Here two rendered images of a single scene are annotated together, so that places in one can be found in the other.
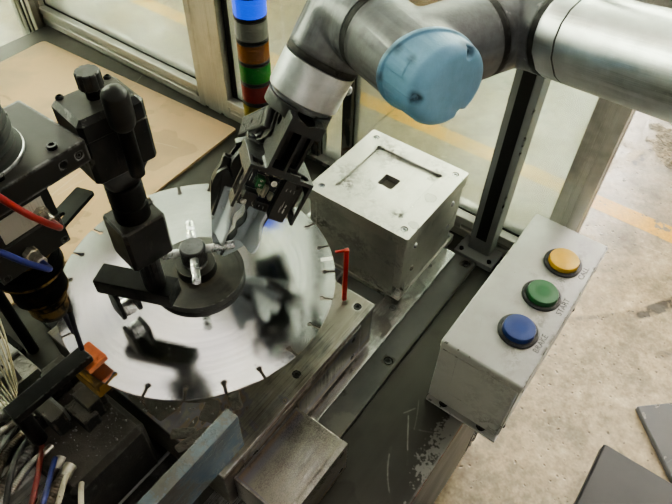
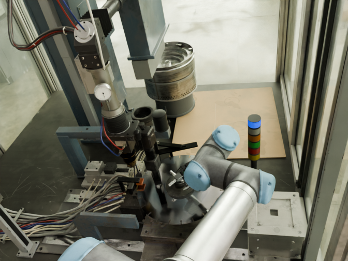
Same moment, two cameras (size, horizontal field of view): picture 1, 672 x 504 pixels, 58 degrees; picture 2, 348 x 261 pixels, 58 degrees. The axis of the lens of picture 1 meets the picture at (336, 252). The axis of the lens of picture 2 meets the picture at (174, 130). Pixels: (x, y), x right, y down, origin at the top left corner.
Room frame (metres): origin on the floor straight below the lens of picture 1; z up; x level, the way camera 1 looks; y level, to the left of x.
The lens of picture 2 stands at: (0.23, -0.59, 1.86)
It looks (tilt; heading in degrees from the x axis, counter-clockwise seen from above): 39 degrees down; 72
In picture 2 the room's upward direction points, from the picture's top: 11 degrees counter-clockwise
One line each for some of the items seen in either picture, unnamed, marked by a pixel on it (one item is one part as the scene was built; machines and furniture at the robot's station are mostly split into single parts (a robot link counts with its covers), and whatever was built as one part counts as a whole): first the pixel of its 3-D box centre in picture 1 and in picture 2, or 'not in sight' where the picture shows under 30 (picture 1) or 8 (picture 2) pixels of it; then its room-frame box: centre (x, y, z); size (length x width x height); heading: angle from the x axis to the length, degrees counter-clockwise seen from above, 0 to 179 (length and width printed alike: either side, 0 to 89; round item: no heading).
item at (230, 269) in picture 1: (197, 269); (179, 183); (0.46, 0.16, 0.96); 0.11 x 0.11 x 0.03
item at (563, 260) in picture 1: (562, 263); not in sight; (0.54, -0.31, 0.90); 0.04 x 0.04 x 0.02
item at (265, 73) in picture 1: (255, 68); (254, 141); (0.76, 0.12, 1.05); 0.05 x 0.04 x 0.03; 55
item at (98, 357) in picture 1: (64, 393); (131, 185); (0.30, 0.28, 0.95); 0.10 x 0.03 x 0.07; 145
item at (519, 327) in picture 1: (518, 331); not in sight; (0.43, -0.23, 0.90); 0.04 x 0.04 x 0.02
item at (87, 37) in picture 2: not in sight; (114, 48); (0.41, 0.37, 1.45); 0.35 x 0.07 x 0.28; 55
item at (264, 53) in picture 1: (253, 47); (254, 135); (0.76, 0.12, 1.08); 0.05 x 0.04 x 0.03; 55
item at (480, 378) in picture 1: (516, 322); not in sight; (0.49, -0.26, 0.82); 0.28 x 0.11 x 0.15; 145
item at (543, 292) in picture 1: (541, 295); not in sight; (0.49, -0.27, 0.90); 0.04 x 0.04 x 0.02
